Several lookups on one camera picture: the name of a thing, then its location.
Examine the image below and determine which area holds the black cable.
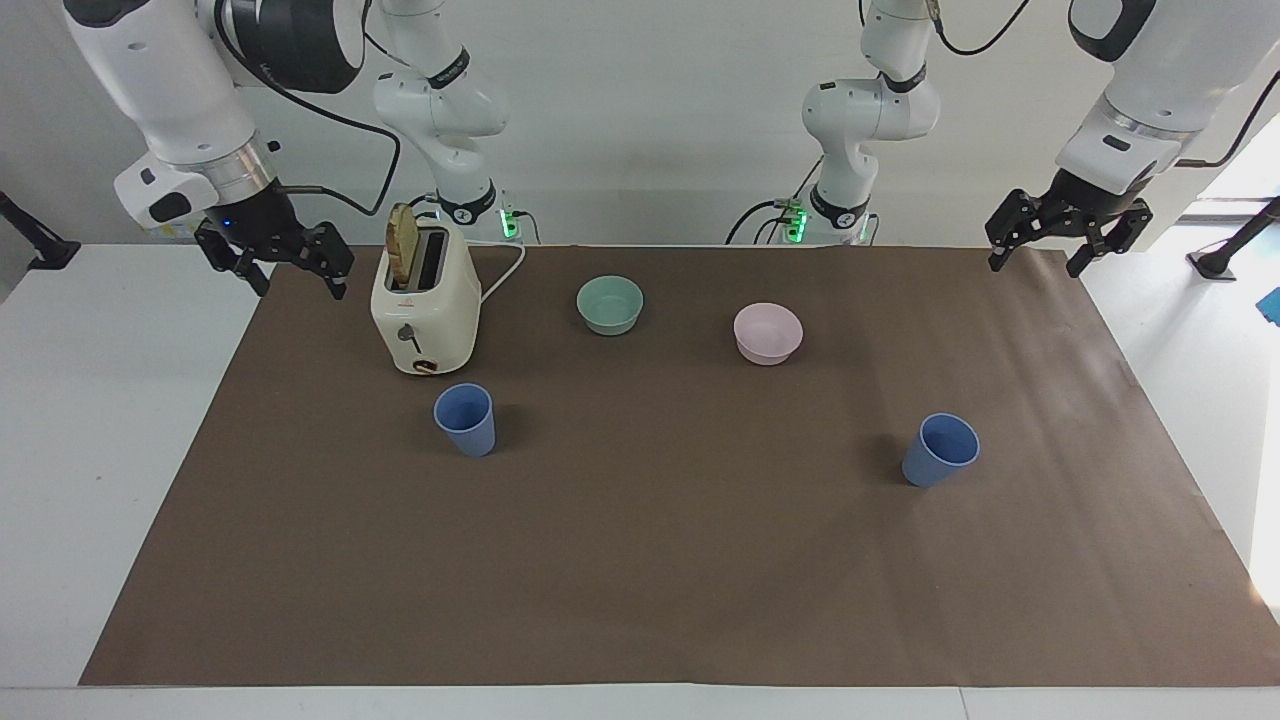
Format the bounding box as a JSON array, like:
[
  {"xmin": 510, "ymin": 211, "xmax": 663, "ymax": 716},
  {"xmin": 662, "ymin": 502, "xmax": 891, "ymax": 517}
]
[
  {"xmin": 930, "ymin": 0, "xmax": 1033, "ymax": 57},
  {"xmin": 213, "ymin": 0, "xmax": 403, "ymax": 217},
  {"xmin": 1174, "ymin": 70, "xmax": 1280, "ymax": 167},
  {"xmin": 726, "ymin": 198, "xmax": 803, "ymax": 247}
]

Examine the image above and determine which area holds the white toaster cable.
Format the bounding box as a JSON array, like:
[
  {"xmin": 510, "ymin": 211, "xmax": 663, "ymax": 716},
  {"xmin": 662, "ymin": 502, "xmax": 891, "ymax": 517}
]
[{"xmin": 478, "ymin": 243, "xmax": 528, "ymax": 305}]

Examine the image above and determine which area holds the pink bowl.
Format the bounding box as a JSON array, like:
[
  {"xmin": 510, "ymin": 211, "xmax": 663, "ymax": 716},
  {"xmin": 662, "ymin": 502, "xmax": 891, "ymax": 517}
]
[{"xmin": 733, "ymin": 303, "xmax": 805, "ymax": 367}]

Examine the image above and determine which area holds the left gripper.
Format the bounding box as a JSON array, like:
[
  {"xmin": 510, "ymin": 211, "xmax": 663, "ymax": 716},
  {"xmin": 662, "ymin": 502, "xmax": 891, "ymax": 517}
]
[{"xmin": 984, "ymin": 167, "xmax": 1154, "ymax": 280}]

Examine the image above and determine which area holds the blue cup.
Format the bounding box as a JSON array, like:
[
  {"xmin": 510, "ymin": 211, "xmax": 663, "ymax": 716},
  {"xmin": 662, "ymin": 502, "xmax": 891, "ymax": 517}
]
[
  {"xmin": 432, "ymin": 383, "xmax": 497, "ymax": 459},
  {"xmin": 901, "ymin": 413, "xmax": 981, "ymax": 489}
]

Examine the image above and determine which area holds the toast slice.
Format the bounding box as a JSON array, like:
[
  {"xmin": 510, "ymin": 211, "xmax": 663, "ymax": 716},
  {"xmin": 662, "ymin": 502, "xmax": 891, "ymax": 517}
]
[{"xmin": 387, "ymin": 203, "xmax": 420, "ymax": 287}]

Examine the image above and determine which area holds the black stand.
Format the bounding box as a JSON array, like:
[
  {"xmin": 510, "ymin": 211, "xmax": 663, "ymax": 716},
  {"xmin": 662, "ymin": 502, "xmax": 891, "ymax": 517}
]
[
  {"xmin": 0, "ymin": 190, "xmax": 82, "ymax": 272},
  {"xmin": 1186, "ymin": 196, "xmax": 1280, "ymax": 281}
]

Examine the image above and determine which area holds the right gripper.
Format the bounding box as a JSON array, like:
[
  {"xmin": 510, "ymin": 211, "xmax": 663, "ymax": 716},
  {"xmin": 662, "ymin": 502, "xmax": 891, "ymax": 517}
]
[{"xmin": 194, "ymin": 184, "xmax": 355, "ymax": 302}]

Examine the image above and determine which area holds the green bowl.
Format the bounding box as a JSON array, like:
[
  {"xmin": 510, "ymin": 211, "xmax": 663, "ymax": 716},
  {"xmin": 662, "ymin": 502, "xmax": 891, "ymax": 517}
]
[{"xmin": 576, "ymin": 276, "xmax": 645, "ymax": 337}]

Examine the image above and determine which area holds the cream toaster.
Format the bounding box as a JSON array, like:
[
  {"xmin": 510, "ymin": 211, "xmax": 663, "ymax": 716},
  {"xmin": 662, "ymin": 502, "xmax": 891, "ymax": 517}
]
[{"xmin": 370, "ymin": 222, "xmax": 483, "ymax": 377}]

